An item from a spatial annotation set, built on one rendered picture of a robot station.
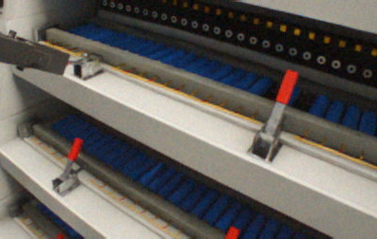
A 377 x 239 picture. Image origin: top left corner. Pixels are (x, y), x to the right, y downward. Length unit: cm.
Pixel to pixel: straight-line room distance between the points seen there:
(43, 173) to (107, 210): 14
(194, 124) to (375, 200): 20
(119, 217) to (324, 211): 29
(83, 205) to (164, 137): 20
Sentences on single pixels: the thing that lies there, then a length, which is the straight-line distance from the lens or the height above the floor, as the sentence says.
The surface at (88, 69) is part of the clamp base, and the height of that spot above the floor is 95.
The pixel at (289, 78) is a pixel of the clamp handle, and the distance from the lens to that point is 35.
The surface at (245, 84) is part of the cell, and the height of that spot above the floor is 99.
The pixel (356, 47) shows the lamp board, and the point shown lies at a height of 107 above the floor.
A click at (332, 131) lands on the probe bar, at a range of 39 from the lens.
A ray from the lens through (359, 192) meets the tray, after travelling 35.
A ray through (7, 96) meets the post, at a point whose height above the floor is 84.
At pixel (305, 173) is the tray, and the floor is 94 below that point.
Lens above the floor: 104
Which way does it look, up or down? 12 degrees down
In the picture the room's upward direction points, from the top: 14 degrees clockwise
